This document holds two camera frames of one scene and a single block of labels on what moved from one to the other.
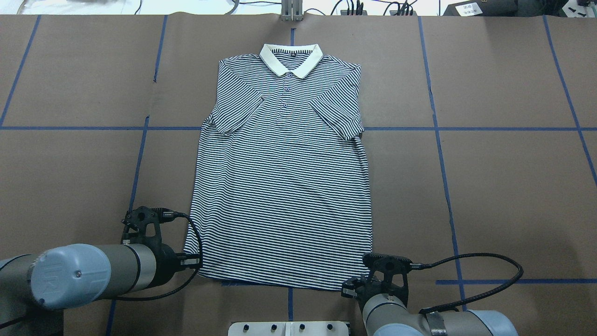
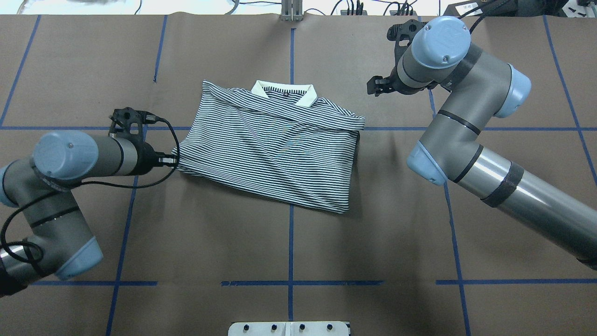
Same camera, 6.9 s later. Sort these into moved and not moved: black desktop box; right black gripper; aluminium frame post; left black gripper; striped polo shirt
Moved: striped polo shirt; left black gripper; right black gripper
Not moved: aluminium frame post; black desktop box
